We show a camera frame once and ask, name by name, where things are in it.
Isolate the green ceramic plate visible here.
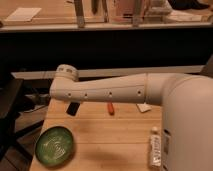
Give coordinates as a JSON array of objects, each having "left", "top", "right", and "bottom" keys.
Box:
[{"left": 35, "top": 126, "right": 74, "bottom": 167}]

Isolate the black chair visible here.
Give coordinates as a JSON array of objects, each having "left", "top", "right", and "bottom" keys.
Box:
[{"left": 0, "top": 73, "right": 44, "bottom": 161}]

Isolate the orange carrot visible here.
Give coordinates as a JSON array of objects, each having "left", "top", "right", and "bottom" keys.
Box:
[{"left": 107, "top": 103, "right": 114, "bottom": 115}]

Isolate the white eraser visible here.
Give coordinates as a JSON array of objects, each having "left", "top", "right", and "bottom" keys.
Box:
[{"left": 137, "top": 103, "right": 151, "bottom": 113}]

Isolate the white paper sheet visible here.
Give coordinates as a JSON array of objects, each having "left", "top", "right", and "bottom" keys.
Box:
[{"left": 5, "top": 7, "right": 41, "bottom": 22}]

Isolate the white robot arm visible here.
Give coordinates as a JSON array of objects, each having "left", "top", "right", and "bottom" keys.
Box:
[{"left": 50, "top": 64, "right": 213, "bottom": 171}]

